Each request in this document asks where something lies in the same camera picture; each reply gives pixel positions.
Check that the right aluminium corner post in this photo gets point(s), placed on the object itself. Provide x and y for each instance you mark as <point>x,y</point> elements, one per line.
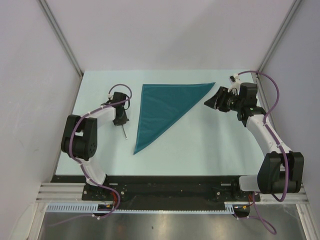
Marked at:
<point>284,26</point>

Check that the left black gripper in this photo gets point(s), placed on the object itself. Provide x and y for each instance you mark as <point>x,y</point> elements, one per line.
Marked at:
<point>123,121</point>

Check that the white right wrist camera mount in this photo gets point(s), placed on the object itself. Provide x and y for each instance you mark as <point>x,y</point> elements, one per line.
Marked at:
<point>235,84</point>

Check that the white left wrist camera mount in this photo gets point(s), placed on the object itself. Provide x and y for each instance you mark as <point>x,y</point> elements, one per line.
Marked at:
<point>109,99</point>

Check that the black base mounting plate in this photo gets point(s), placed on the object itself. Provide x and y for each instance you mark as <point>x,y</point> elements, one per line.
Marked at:
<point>170,192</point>

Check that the aluminium corner post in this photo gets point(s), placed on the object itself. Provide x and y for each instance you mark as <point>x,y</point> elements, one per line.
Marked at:
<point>52,21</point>
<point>284,26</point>

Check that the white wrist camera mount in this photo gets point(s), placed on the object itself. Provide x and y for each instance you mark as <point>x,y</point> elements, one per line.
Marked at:
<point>109,99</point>
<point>235,84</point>

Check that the teal satin napkin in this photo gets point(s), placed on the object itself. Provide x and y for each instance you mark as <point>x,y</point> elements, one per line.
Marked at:
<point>162,105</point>

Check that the aluminium frame rail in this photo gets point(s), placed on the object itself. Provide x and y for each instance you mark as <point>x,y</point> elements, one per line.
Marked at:
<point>61,192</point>

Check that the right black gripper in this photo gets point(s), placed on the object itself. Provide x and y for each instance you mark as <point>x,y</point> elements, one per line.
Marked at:
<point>217,101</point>

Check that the white slotted cable duct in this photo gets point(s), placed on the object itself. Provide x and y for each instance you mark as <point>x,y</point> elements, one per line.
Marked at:
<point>101,208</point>

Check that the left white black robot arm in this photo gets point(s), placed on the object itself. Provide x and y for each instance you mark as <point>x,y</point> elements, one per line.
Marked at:
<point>80,135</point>

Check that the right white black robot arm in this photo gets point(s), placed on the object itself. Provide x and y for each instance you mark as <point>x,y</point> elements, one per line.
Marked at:
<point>281,171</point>

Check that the left aluminium corner post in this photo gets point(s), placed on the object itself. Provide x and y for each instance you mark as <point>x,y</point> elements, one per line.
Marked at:
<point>52,21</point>

